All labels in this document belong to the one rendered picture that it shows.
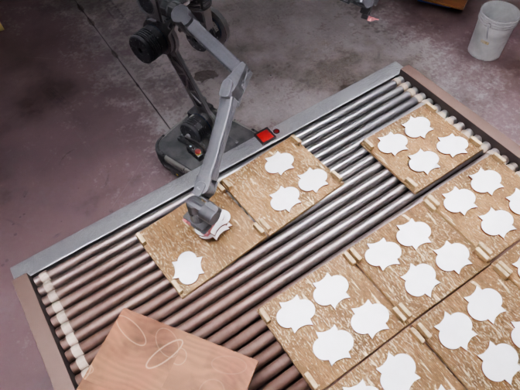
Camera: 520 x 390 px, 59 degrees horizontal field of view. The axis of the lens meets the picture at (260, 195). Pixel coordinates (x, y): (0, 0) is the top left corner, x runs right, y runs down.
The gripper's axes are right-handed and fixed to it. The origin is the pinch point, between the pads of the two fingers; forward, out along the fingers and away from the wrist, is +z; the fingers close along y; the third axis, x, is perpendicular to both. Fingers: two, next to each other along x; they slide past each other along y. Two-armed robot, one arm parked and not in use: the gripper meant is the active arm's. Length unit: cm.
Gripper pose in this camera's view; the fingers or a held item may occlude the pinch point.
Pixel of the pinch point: (201, 230)
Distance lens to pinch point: 183.4
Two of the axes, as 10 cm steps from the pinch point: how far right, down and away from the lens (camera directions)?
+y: 7.9, 4.8, -3.8
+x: 6.1, -6.5, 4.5
